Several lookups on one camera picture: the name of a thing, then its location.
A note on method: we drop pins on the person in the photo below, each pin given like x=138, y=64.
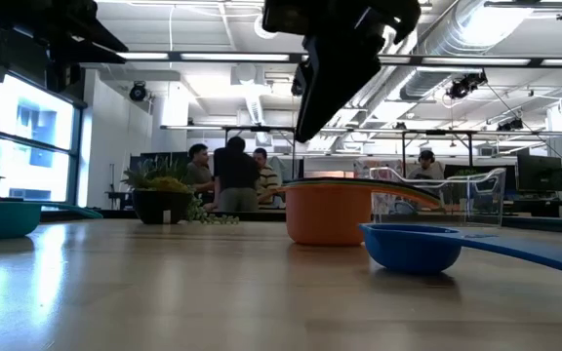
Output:
x=267, y=183
x=234, y=175
x=198, y=175
x=426, y=166

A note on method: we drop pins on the blue measuring cup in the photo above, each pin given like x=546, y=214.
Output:
x=408, y=248

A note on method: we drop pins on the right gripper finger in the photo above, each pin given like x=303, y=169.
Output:
x=334, y=78

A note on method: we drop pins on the black crossbar with light strips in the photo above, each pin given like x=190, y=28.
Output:
x=174, y=56

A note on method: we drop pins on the orange measuring cup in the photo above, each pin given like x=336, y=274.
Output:
x=327, y=219

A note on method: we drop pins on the clear plastic basket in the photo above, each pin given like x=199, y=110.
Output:
x=456, y=214

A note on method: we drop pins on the black monitor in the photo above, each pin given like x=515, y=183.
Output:
x=539, y=173

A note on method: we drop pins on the black ceiling camera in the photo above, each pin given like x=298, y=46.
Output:
x=466, y=85
x=510, y=124
x=137, y=91

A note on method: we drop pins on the large window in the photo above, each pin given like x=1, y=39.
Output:
x=32, y=146

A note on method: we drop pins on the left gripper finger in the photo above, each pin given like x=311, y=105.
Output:
x=100, y=39
x=103, y=57

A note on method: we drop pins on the teal measuring cup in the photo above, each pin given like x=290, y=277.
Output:
x=8, y=222

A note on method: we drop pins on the potted succulent plant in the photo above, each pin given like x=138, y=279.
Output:
x=159, y=207

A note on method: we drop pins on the silver air duct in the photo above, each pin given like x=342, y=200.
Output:
x=456, y=49

